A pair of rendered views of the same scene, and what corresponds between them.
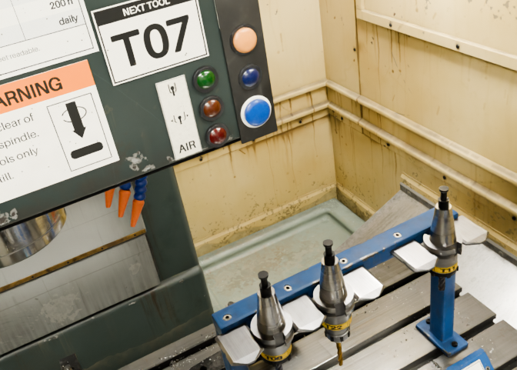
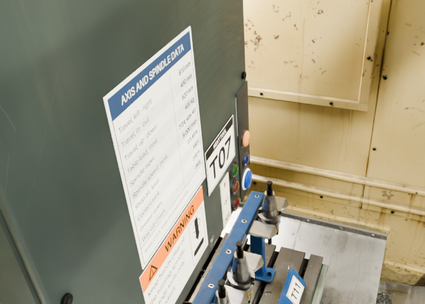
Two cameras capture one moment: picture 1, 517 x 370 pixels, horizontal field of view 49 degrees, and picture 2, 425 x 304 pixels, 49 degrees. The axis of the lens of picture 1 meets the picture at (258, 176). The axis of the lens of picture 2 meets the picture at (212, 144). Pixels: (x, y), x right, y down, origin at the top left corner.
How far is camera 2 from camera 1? 0.50 m
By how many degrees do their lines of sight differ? 35
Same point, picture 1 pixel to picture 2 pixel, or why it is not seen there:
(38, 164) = (183, 270)
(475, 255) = (234, 214)
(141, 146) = (214, 229)
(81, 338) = not seen: outside the picture
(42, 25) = (190, 174)
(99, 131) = (203, 230)
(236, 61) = (241, 153)
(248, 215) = not seen: hidden behind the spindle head
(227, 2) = (241, 119)
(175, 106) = (225, 194)
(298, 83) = not seen: hidden behind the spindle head
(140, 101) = (215, 199)
